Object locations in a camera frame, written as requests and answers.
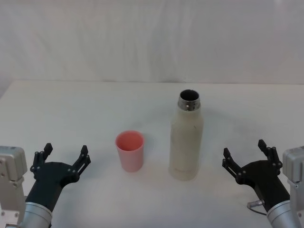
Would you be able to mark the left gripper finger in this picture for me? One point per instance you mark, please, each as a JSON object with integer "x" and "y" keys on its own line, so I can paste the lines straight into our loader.
{"x": 82, "y": 161}
{"x": 40, "y": 159}

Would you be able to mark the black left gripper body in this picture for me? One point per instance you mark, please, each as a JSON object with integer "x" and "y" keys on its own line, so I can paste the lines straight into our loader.
{"x": 48, "y": 180}

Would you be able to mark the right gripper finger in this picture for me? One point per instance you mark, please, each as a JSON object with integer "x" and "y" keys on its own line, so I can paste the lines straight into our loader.
{"x": 231, "y": 164}
{"x": 270, "y": 153}

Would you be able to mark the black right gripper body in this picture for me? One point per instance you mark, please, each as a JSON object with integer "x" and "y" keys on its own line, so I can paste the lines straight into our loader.
{"x": 266, "y": 180}

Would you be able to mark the cream vacuum bottle steel neck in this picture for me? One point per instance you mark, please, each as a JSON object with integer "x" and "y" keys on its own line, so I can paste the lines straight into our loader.
{"x": 186, "y": 147}

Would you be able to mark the white table cloth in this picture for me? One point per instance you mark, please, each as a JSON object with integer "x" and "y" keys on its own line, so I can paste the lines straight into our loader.
{"x": 83, "y": 114}

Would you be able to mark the pink plastic cup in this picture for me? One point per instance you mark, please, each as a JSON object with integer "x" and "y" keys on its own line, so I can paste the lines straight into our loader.
{"x": 131, "y": 156}

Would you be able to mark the white curtain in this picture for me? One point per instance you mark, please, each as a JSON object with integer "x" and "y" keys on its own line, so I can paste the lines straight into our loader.
{"x": 95, "y": 40}

